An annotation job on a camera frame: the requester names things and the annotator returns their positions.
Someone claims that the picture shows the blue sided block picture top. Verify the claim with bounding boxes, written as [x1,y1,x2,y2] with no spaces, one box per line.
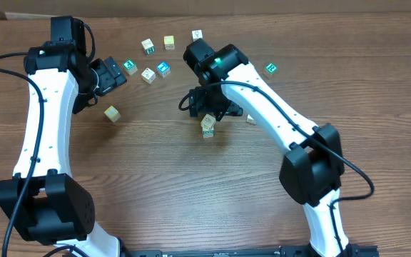
[201,114,216,131]

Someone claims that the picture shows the green 4 block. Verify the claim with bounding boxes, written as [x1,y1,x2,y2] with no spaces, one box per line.
[202,129,215,138]

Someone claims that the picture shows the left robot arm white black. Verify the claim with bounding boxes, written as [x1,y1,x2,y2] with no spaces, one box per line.
[0,16,128,256]

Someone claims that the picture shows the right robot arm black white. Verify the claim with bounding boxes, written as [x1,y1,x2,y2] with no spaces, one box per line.
[179,39,349,256]

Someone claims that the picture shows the green letter block left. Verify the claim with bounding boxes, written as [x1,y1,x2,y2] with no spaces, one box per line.
[123,59,138,76]

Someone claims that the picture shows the plain picture block left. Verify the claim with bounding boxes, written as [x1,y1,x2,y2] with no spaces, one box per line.
[141,68,156,84]

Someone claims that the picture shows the yellow block front left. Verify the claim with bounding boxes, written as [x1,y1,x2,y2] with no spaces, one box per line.
[104,106,121,122]

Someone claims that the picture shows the yellow block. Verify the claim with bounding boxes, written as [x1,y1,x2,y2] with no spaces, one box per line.
[104,106,121,122]
[163,35,175,50]

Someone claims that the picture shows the green number block top-left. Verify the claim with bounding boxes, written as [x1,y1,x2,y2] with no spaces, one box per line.
[141,39,156,55]

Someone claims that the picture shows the blue H block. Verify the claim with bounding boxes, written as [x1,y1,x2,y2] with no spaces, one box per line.
[156,61,171,78]

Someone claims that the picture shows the yellow top block back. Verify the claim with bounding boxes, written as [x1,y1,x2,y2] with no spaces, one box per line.
[163,35,175,50]

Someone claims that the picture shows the plain wooden block back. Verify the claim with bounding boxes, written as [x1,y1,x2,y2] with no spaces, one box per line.
[192,30,203,41]

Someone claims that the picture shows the green R block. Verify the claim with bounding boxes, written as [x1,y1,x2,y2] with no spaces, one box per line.
[263,63,278,79]

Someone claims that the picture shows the cardboard wall panel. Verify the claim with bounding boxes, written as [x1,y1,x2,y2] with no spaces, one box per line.
[0,0,411,19]

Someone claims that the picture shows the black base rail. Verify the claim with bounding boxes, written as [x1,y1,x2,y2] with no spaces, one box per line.
[121,244,380,257]

